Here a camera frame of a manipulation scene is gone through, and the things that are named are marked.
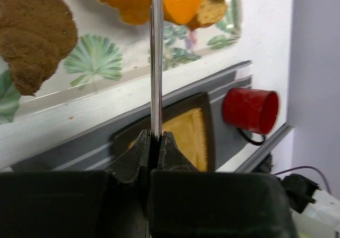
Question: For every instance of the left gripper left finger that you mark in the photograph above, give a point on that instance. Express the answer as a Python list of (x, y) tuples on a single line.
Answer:
[(132, 166)]

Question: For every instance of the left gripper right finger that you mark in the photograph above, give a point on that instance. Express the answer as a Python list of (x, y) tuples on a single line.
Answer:
[(170, 157)]

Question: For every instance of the metal serving tongs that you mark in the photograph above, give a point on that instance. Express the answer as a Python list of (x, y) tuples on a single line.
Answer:
[(156, 66)]

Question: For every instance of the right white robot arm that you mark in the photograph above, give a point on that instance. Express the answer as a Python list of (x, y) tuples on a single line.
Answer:
[(315, 211)]

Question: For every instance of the brown bread slice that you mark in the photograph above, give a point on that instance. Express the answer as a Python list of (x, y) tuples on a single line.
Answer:
[(209, 13)]

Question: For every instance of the grey placemat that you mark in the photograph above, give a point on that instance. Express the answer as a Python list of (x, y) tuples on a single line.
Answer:
[(93, 149)]

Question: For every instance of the square black gold plate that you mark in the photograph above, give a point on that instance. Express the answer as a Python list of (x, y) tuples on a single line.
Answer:
[(189, 120)]

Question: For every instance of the red cup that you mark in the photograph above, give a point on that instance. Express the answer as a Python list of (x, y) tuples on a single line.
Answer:
[(253, 112)]

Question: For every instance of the leaf-pattern serving tray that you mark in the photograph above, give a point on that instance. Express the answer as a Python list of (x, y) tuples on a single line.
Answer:
[(110, 53)]

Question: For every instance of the brown chocolate croissant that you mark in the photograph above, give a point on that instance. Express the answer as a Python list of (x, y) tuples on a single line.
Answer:
[(35, 36)]

